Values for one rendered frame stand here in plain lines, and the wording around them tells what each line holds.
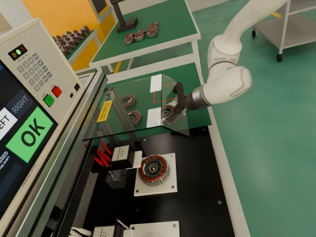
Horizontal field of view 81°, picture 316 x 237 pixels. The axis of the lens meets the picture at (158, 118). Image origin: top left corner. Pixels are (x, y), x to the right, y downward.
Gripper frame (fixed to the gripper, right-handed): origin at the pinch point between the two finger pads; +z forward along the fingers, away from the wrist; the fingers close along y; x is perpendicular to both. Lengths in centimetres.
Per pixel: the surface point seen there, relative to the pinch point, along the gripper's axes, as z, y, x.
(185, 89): -1.4, 23.8, -3.3
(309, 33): -47, 210, -94
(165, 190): -13.3, -36.6, -6.5
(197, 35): 11, 104, 2
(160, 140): -3.2, -15.8, -2.0
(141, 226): -11, -49, -5
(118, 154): -8.2, -34.6, 12.4
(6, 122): -24, -49, 38
